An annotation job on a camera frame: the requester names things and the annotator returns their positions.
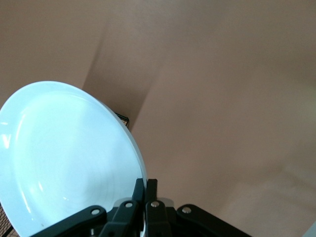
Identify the black wire basket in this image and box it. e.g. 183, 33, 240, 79
0, 113, 130, 237

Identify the light blue round plate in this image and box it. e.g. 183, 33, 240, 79
0, 80, 149, 237

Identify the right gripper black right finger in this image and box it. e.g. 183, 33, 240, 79
145, 178, 250, 237

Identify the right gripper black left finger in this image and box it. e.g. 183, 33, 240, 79
29, 177, 145, 237

